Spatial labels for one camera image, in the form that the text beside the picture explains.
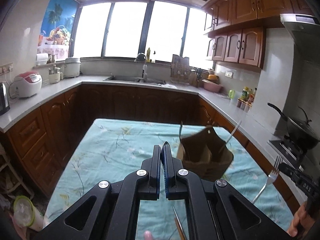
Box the large stainless steel fork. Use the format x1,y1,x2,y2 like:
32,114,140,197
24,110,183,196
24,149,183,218
252,156,283,204

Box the small dark fork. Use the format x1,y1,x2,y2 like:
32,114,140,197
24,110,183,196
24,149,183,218
178,122,183,142

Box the chrome kitchen faucet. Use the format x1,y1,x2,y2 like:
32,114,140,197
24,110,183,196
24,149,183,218
134,52,149,79

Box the person's right hand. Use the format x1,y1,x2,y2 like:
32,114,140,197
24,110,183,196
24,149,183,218
287,202,316,237

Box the gas stove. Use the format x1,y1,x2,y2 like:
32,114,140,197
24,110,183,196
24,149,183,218
267,135,318,171

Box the black wok pan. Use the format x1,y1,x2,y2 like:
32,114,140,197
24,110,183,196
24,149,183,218
267,102,319,151

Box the wooden utensil holder box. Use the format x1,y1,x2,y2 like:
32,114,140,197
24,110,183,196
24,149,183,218
177,126,234,182

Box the teal floral tablecloth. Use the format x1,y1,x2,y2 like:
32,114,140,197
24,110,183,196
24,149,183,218
44,119,293,239

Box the clear plastic container green rim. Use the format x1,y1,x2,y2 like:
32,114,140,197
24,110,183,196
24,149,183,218
13,196,43,232

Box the lower wooden counter cabinets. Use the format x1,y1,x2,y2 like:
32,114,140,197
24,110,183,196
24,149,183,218
4,83,301,214

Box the condiment bottles group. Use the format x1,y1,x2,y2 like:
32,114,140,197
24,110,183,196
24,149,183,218
236,87,257,112

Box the green round cup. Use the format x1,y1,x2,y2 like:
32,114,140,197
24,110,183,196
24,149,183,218
228,89,235,99

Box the pink plastic basin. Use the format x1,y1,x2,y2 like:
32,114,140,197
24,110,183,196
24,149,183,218
202,80,223,93

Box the wooden dish rack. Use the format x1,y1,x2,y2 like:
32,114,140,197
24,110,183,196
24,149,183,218
170,54,190,83

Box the small cream blender jar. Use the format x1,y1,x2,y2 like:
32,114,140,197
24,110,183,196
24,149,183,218
48,64,61,84

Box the white pot cooker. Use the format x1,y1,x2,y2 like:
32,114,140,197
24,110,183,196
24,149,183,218
63,57,81,78

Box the stainless electric kettle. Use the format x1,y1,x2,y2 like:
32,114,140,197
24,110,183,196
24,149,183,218
0,82,10,115

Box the steel range hood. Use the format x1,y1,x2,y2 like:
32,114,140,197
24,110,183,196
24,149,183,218
280,14,320,64

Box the white red rice cooker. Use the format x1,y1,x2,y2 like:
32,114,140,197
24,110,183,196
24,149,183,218
13,71,42,99

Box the yellow dish soap bottle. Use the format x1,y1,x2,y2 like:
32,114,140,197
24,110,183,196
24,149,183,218
146,48,151,62

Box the tropical fruit poster blind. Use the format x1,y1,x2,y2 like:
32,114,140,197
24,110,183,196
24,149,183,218
37,0,79,61

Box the pink handled knife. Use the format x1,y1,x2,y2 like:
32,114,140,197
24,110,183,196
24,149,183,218
144,230,153,240

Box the upper wooden wall cabinets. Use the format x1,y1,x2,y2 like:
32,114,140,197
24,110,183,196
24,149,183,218
202,0,313,69

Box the wall power socket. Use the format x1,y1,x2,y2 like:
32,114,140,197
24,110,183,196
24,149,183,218
0,63,13,75

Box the kitchen window frame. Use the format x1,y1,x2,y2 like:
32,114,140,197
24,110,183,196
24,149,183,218
73,0,213,69

